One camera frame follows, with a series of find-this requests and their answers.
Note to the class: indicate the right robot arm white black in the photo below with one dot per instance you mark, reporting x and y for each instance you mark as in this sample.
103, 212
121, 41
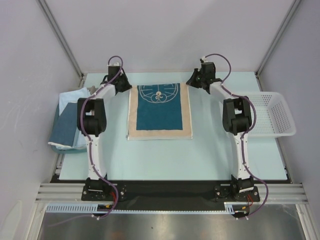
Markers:
237, 121

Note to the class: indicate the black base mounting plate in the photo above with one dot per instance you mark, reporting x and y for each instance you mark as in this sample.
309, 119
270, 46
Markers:
176, 195

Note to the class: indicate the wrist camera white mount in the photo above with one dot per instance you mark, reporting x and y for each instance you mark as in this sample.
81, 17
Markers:
203, 59
116, 64

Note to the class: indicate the grey pink folded towel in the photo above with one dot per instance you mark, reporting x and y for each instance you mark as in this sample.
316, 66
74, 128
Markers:
92, 89

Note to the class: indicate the left corner aluminium post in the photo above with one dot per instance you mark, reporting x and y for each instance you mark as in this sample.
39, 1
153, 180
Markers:
49, 16

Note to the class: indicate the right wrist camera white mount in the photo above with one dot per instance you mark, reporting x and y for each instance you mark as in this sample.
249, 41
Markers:
203, 59

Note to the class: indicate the corner aluminium post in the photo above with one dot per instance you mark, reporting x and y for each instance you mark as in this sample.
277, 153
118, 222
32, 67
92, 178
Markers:
49, 16
289, 16

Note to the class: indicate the white slotted cable duct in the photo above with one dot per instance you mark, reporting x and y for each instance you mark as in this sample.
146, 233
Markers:
103, 208

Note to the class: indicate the translucent teal tray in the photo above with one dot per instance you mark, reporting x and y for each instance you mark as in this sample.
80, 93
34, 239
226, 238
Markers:
80, 145

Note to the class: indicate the light blue folded towel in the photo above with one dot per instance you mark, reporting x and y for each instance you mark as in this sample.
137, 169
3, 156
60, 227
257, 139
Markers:
72, 97

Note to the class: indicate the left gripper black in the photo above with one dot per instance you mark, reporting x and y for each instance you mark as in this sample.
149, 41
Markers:
127, 86

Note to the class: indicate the aluminium extrusion rail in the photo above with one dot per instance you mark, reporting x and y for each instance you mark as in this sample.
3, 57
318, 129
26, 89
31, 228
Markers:
72, 192

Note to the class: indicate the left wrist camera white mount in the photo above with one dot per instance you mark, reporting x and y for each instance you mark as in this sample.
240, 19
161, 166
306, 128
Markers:
116, 64

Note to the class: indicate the dark blue folded towel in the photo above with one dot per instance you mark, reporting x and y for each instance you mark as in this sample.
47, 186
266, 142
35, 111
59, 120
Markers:
64, 131

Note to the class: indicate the teal beige Doraemon towel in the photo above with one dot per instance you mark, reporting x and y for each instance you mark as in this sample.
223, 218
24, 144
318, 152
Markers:
159, 112

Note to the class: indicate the white plastic mesh basket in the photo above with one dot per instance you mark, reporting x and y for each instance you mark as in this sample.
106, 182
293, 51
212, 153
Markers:
273, 116

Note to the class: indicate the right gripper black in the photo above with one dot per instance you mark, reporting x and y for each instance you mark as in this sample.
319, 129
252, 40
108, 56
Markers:
194, 80

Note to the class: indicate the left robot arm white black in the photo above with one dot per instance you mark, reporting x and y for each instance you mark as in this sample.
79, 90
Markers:
92, 123

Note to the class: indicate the right corner aluminium post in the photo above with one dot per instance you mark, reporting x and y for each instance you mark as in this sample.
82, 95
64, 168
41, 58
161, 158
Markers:
289, 16

